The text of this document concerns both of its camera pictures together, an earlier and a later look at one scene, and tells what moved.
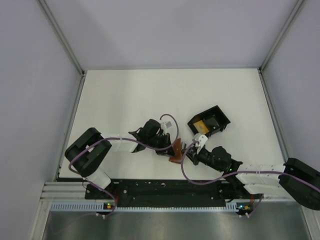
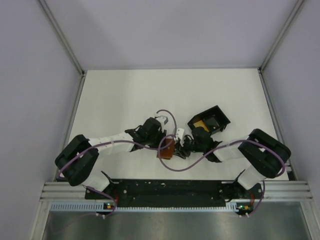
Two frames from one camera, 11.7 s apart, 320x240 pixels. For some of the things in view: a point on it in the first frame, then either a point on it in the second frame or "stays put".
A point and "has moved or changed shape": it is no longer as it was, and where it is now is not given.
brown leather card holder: (177, 151) has moved or changed shape
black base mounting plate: (170, 192) stays put
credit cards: (201, 127) stays put
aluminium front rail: (76, 190) stays put
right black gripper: (194, 155) → (181, 150)
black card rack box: (214, 118) stays put
